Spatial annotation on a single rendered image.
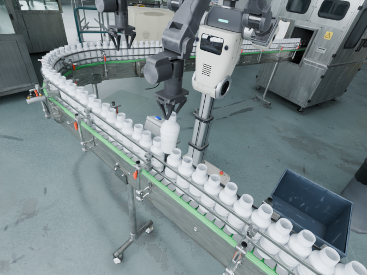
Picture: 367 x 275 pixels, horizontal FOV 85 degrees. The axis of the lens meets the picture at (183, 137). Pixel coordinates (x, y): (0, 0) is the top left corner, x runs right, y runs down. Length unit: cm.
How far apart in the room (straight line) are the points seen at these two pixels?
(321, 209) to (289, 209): 15
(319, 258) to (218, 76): 93
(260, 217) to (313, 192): 61
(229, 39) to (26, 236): 198
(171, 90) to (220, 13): 72
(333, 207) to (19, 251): 205
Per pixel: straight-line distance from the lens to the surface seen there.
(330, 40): 413
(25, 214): 222
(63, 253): 192
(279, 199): 135
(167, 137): 72
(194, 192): 77
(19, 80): 382
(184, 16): 62
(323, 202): 129
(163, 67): 57
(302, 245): 70
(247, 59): 328
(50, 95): 143
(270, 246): 73
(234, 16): 124
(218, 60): 120
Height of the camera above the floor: 166
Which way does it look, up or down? 37 degrees down
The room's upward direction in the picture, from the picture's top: 8 degrees clockwise
